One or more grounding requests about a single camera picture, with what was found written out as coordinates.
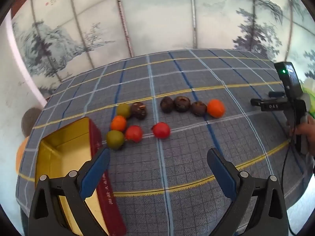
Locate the orange mandarin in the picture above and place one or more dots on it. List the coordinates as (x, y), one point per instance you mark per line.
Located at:
(118, 123)
(215, 108)

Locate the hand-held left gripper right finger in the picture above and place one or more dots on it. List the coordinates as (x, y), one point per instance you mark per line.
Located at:
(222, 174)

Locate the red tomato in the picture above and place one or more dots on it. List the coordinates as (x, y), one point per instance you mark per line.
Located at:
(134, 133)
(161, 130)

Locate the round orange stool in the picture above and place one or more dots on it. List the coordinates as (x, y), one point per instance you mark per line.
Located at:
(21, 154)

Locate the red and gold tin box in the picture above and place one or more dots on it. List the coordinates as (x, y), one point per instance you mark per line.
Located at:
(64, 142)

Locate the dark brown passion fruit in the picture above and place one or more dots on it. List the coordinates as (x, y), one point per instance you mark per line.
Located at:
(182, 104)
(198, 108)
(166, 104)
(139, 110)

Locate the person's right hand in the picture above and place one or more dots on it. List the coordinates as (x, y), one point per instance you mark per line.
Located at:
(306, 132)

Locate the person's right forearm green sleeve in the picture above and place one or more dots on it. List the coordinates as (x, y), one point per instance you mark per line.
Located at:
(310, 95)

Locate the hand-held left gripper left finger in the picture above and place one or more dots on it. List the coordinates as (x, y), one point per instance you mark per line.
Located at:
(94, 174)

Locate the landscape painted screen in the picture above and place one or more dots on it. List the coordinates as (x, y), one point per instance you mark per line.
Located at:
(157, 17)

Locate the round grey stool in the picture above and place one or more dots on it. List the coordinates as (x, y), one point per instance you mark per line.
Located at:
(30, 120)

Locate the green lime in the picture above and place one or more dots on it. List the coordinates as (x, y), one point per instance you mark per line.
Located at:
(123, 110)
(115, 139)

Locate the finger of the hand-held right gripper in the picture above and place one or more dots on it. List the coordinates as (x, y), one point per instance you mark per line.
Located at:
(276, 94)
(269, 105)

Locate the grey plaid tablecloth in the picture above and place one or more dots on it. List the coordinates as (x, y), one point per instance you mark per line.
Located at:
(187, 167)

